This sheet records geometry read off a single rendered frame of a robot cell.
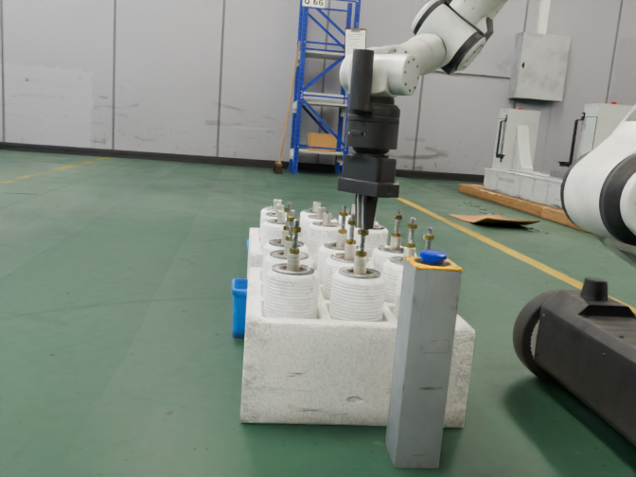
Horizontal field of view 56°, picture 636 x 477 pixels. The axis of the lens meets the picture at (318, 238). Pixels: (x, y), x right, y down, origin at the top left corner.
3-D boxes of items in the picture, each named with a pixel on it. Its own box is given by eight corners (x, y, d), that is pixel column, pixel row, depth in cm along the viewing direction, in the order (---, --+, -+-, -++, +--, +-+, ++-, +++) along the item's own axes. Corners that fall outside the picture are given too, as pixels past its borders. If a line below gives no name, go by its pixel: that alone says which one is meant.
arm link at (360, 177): (322, 189, 105) (327, 119, 103) (360, 188, 112) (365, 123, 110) (377, 199, 97) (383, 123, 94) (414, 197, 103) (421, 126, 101)
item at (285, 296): (276, 382, 102) (284, 278, 99) (249, 362, 110) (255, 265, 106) (323, 373, 107) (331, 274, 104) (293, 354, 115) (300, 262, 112)
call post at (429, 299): (427, 445, 99) (448, 260, 93) (439, 469, 92) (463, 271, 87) (384, 444, 98) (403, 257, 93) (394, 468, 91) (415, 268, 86)
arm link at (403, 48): (339, 97, 103) (377, 80, 113) (386, 99, 98) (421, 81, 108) (336, 58, 100) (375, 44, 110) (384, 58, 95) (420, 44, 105)
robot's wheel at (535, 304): (591, 376, 135) (605, 290, 131) (603, 385, 130) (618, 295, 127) (505, 374, 132) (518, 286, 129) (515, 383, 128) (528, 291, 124)
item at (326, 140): (332, 151, 710) (334, 133, 706) (336, 152, 685) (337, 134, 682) (307, 150, 706) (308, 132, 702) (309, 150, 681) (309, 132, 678)
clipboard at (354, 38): (364, 61, 650) (368, 23, 643) (365, 61, 646) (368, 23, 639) (342, 59, 646) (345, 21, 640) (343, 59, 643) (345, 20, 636)
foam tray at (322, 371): (409, 347, 144) (416, 274, 141) (464, 428, 106) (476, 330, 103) (244, 342, 140) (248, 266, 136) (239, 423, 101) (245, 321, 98)
